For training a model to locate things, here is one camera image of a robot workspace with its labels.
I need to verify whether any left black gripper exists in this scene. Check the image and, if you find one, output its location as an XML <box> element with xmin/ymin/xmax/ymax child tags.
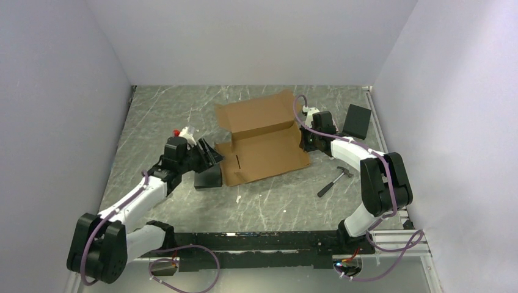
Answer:
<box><xmin>178</xmin><ymin>138</ymin><xmax>225</xmax><ymax>174</ymax></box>

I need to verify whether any brown cardboard box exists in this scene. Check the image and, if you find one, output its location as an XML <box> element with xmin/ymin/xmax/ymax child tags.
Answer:
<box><xmin>215</xmin><ymin>89</ymin><xmax>311</xmax><ymax>186</ymax></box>

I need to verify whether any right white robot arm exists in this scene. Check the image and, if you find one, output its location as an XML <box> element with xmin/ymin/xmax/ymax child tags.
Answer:
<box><xmin>296</xmin><ymin>106</ymin><xmax>413</xmax><ymax>253</ymax></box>

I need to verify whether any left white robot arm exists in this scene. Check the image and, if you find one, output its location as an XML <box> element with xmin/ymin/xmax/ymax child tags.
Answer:
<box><xmin>66</xmin><ymin>136</ymin><xmax>224</xmax><ymax>286</ymax></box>

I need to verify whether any black square box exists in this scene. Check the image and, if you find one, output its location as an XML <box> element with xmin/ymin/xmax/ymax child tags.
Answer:
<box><xmin>342</xmin><ymin>104</ymin><xmax>371</xmax><ymax>140</ymax></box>

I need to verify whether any black rectangular block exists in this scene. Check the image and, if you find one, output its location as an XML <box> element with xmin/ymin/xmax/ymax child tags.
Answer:
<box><xmin>194</xmin><ymin>165</ymin><xmax>223</xmax><ymax>190</ymax></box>

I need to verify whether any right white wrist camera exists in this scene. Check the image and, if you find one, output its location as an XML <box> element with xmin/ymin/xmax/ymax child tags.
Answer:
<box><xmin>301</xmin><ymin>106</ymin><xmax>319</xmax><ymax>128</ymax></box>

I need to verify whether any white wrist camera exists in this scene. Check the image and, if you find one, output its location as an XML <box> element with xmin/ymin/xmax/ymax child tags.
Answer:
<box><xmin>301</xmin><ymin>106</ymin><xmax>319</xmax><ymax>128</ymax></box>
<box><xmin>173</xmin><ymin>126</ymin><xmax>197</xmax><ymax>147</ymax></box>

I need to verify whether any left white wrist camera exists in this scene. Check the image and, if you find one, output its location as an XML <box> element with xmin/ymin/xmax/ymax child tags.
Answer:
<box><xmin>173</xmin><ymin>126</ymin><xmax>197</xmax><ymax>147</ymax></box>

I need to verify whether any black handled claw hammer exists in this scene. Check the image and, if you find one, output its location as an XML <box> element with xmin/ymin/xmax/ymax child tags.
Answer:
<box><xmin>317</xmin><ymin>166</ymin><xmax>353</xmax><ymax>198</ymax></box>

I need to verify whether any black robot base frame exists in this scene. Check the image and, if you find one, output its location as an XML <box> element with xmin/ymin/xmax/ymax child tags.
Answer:
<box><xmin>141</xmin><ymin>228</ymin><xmax>373</xmax><ymax>272</ymax></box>

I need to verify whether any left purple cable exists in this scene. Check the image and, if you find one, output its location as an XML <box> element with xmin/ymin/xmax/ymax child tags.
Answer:
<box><xmin>79</xmin><ymin>170</ymin><xmax>221</xmax><ymax>293</ymax></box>

